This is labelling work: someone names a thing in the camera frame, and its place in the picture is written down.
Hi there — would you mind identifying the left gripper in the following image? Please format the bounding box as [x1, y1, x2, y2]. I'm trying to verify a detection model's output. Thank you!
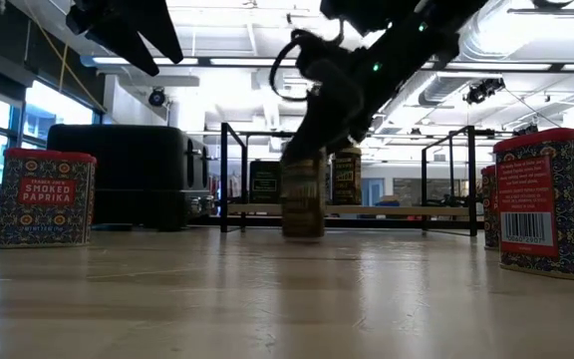
[66, 0, 184, 78]

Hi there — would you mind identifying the wooden shelf with black frame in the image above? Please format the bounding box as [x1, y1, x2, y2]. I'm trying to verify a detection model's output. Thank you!
[219, 122, 478, 238]

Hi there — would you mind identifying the red-lid smoked paprika tin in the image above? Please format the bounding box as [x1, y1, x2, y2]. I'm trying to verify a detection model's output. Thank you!
[492, 127, 574, 280]
[480, 164, 501, 251]
[0, 148, 98, 249]

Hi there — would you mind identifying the onion blend yellow-lid spice jar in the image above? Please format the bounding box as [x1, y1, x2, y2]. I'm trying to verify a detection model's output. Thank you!
[330, 147, 363, 206]

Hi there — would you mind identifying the yellow cable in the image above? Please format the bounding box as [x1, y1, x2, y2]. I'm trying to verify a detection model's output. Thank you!
[25, 0, 108, 114]

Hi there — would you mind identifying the black ceiling track fixture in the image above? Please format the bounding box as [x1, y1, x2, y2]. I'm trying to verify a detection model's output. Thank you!
[506, 0, 574, 27]

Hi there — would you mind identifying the black device on pole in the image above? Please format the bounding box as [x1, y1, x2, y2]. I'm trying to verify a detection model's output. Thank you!
[513, 122, 541, 137]

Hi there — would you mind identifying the yellow-lid dark spice jar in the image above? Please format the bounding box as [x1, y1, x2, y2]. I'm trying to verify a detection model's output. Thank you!
[280, 149, 329, 239]

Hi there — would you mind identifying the black square spice tin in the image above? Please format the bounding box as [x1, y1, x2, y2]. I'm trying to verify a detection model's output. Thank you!
[249, 160, 282, 205]

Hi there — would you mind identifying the black four-slot toaster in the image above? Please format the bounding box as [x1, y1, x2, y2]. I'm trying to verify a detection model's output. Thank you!
[46, 124, 216, 233]

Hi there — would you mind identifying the black looped gripper cable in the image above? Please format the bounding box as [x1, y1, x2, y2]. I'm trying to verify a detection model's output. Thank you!
[268, 28, 318, 104]

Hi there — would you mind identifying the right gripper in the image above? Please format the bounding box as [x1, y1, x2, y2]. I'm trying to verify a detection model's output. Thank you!
[280, 32, 398, 164]

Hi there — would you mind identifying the black ceiling spotlight cluster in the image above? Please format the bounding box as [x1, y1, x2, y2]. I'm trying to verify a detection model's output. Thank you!
[463, 77, 506, 106]

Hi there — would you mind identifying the silver air duct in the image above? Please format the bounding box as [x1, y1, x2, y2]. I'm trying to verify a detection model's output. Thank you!
[419, 0, 574, 106]

